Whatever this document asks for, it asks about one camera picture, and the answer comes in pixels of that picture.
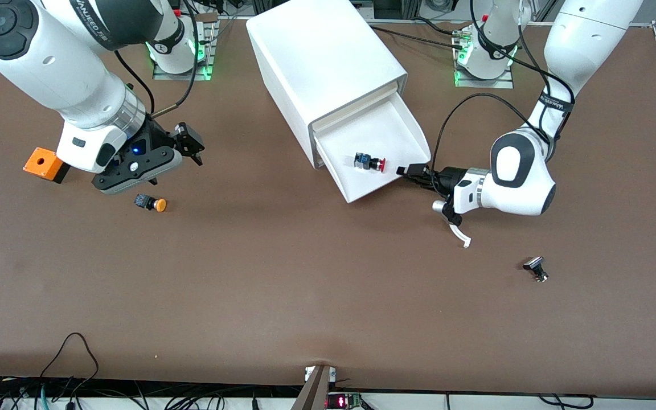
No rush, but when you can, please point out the orange cap push button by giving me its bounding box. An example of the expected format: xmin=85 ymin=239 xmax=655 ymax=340
xmin=134 ymin=194 xmax=167 ymax=213

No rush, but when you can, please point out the red cap push button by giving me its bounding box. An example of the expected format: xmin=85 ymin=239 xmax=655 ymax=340
xmin=354 ymin=153 xmax=387 ymax=173

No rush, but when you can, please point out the black cable on table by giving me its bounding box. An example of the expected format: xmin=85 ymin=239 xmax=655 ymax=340
xmin=369 ymin=16 xmax=471 ymax=52

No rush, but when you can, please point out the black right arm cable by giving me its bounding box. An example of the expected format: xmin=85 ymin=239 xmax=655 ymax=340
xmin=113 ymin=0 xmax=200 ymax=119

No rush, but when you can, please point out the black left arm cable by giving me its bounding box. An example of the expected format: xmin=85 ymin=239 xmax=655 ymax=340
xmin=429 ymin=0 xmax=578 ymax=197

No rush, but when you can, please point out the aluminium profile bar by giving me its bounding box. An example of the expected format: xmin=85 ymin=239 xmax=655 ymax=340
xmin=291 ymin=364 xmax=334 ymax=410

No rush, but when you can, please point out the small red display module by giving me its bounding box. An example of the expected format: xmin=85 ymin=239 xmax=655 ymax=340
xmin=326 ymin=392 xmax=363 ymax=409

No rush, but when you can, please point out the black knob switch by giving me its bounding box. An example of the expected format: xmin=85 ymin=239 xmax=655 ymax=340
xmin=523 ymin=256 xmax=550 ymax=283

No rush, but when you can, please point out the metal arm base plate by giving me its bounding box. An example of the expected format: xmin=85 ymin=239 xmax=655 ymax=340
xmin=454 ymin=28 xmax=514 ymax=89
xmin=153 ymin=20 xmax=219 ymax=81

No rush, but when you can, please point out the orange box with hole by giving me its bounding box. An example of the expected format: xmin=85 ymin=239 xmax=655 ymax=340
xmin=23 ymin=147 xmax=69 ymax=184

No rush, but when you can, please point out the black looped cable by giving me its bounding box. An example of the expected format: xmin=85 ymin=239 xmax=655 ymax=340
xmin=40 ymin=333 xmax=101 ymax=393

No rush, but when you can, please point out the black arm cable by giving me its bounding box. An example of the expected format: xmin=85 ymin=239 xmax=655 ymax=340
xmin=429 ymin=0 xmax=578 ymax=197
xmin=113 ymin=0 xmax=200 ymax=119

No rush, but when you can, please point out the white curved plastic piece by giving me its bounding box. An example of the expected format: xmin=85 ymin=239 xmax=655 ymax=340
xmin=449 ymin=222 xmax=472 ymax=249

